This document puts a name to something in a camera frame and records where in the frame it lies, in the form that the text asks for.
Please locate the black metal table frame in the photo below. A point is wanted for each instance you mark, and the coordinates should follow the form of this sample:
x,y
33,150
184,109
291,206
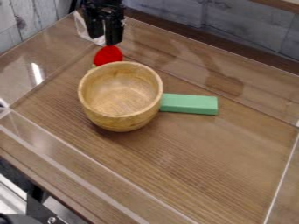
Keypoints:
x,y
23,198

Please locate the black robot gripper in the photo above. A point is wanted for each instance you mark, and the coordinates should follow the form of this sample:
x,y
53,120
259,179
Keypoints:
x,y
109,10

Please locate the light wooden bowl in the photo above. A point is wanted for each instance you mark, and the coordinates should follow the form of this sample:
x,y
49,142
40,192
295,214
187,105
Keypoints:
x,y
120,95

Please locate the clear acrylic tray wall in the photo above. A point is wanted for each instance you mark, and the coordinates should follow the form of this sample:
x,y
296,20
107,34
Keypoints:
x,y
188,169

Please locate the red toy fruit green stem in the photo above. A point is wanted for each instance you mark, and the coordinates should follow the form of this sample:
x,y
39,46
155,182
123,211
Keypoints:
x,y
107,55

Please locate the green rectangular block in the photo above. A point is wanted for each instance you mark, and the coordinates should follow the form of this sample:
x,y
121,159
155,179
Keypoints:
x,y
191,104

